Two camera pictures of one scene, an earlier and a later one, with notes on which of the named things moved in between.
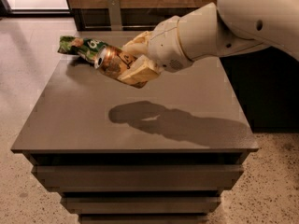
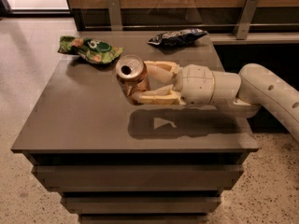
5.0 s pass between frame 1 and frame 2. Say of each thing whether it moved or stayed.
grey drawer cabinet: stayed
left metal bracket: stayed
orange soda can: moved
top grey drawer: stayed
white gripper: moved
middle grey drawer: stayed
